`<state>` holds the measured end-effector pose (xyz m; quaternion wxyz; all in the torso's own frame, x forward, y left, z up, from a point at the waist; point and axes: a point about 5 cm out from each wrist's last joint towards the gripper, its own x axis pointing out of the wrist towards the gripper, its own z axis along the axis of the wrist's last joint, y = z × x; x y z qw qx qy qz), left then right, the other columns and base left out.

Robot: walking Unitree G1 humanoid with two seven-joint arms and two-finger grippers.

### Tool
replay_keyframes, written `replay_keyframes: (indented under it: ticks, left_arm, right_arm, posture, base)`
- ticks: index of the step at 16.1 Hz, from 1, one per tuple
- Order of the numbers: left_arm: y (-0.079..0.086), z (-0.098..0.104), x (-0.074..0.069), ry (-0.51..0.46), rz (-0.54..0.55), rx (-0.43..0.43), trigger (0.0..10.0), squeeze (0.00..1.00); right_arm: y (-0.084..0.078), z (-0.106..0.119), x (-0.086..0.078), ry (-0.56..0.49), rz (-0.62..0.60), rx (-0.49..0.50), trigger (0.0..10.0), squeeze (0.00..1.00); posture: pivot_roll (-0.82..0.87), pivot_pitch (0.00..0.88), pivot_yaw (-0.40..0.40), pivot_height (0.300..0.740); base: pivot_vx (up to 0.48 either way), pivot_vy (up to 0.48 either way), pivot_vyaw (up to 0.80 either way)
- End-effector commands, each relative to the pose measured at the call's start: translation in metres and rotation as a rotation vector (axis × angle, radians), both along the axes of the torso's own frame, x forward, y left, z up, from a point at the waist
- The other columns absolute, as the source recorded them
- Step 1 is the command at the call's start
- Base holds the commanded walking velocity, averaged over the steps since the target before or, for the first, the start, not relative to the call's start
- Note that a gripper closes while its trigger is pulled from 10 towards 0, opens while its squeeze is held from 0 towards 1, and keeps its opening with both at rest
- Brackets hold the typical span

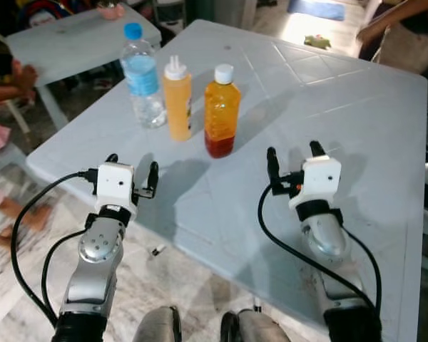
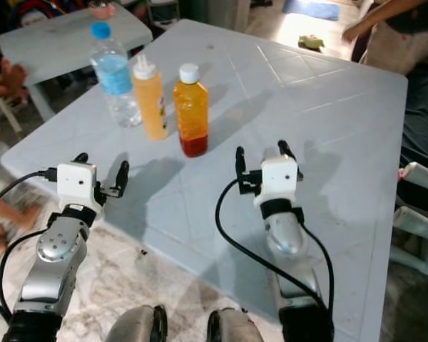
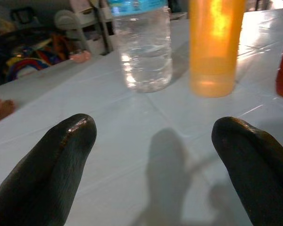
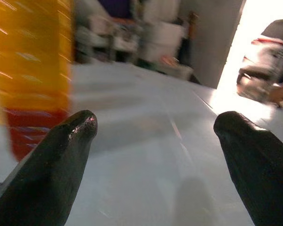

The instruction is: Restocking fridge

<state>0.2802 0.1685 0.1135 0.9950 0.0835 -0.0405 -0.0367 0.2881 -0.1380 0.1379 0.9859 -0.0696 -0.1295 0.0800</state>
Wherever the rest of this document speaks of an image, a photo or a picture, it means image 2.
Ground large white plastic table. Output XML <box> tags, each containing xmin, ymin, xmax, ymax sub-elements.
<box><xmin>0</xmin><ymin>19</ymin><xmax>409</xmax><ymax>342</ymax></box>

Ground orange juice bottle white cap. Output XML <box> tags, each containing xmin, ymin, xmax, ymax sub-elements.
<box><xmin>172</xmin><ymin>63</ymin><xmax>210</xmax><ymax>159</ymax></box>

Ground yellow squeeze bottle white cap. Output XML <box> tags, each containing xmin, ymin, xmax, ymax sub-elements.
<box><xmin>131</xmin><ymin>55</ymin><xmax>170</xmax><ymax>142</ymax></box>

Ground clear water bottle blue cap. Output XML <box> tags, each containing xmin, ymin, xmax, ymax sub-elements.
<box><xmin>89</xmin><ymin>21</ymin><xmax>144</xmax><ymax>130</ymax></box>

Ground person's bare lower leg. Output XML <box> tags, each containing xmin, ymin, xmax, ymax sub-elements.
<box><xmin>0</xmin><ymin>187</ymin><xmax>33</xmax><ymax>249</ymax></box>

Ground person's bare feet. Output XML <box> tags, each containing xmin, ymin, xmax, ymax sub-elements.
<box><xmin>0</xmin><ymin>60</ymin><xmax>30</xmax><ymax>102</ymax></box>

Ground green crumpled cloth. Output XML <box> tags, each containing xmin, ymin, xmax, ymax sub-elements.
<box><xmin>297</xmin><ymin>33</ymin><xmax>326</xmax><ymax>51</ymax></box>

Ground small white plastic table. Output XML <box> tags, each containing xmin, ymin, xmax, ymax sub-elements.
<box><xmin>0</xmin><ymin>3</ymin><xmax>155</xmax><ymax>123</ymax></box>

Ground grey robot left leg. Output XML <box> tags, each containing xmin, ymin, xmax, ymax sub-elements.
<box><xmin>104</xmin><ymin>304</ymin><xmax>169</xmax><ymax>342</ymax></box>

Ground grey robot leg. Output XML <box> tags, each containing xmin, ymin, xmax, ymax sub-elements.
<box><xmin>205</xmin><ymin>307</ymin><xmax>279</xmax><ymax>342</ymax></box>
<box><xmin>104</xmin><ymin>304</ymin><xmax>169</xmax><ymax>342</ymax></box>

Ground person in dark trousers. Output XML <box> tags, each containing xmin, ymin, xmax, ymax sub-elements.
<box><xmin>394</xmin><ymin>70</ymin><xmax>428</xmax><ymax>195</ymax></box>

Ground blue floor mat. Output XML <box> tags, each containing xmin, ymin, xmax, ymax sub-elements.
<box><xmin>282</xmin><ymin>0</ymin><xmax>342</xmax><ymax>21</ymax></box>

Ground grey robot right leg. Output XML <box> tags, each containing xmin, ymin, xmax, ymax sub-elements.
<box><xmin>205</xmin><ymin>307</ymin><xmax>279</xmax><ymax>342</ymax></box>

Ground person in beige shorts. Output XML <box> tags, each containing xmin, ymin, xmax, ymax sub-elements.
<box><xmin>342</xmin><ymin>0</ymin><xmax>428</xmax><ymax>76</ymax></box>

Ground white plastic chair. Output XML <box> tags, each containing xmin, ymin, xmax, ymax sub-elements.
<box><xmin>391</xmin><ymin>161</ymin><xmax>428</xmax><ymax>277</ymax></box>

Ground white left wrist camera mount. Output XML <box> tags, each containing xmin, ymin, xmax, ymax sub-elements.
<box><xmin>56</xmin><ymin>161</ymin><xmax>98</xmax><ymax>214</ymax></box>

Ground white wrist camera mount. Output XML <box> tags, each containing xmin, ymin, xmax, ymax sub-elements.
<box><xmin>253</xmin><ymin>155</ymin><xmax>301</xmax><ymax>209</ymax></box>
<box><xmin>56</xmin><ymin>161</ymin><xmax>98</xmax><ymax>214</ymax></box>

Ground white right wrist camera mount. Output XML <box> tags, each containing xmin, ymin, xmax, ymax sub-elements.
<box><xmin>253</xmin><ymin>155</ymin><xmax>301</xmax><ymax>209</ymax></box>

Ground long black left arm cable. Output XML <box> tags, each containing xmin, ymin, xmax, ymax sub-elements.
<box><xmin>0</xmin><ymin>169</ymin><xmax>58</xmax><ymax>325</ymax></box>

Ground long black arm cable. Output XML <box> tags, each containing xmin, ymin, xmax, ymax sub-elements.
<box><xmin>215</xmin><ymin>178</ymin><xmax>329</xmax><ymax>307</ymax></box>
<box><xmin>0</xmin><ymin>169</ymin><xmax>58</xmax><ymax>325</ymax></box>

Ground long black right arm cable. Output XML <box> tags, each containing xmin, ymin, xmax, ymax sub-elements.
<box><xmin>215</xmin><ymin>178</ymin><xmax>329</xmax><ymax>307</ymax></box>

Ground short black left arm cable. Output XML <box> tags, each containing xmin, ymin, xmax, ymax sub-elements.
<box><xmin>0</xmin><ymin>229</ymin><xmax>48</xmax><ymax>316</ymax></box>

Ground short black arm cable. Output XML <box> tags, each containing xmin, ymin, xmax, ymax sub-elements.
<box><xmin>300</xmin><ymin>224</ymin><xmax>337</xmax><ymax>311</ymax></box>
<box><xmin>0</xmin><ymin>229</ymin><xmax>48</xmax><ymax>316</ymax></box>

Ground short black right arm cable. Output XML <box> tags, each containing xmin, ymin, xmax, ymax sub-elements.
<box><xmin>300</xmin><ymin>224</ymin><xmax>337</xmax><ymax>311</ymax></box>

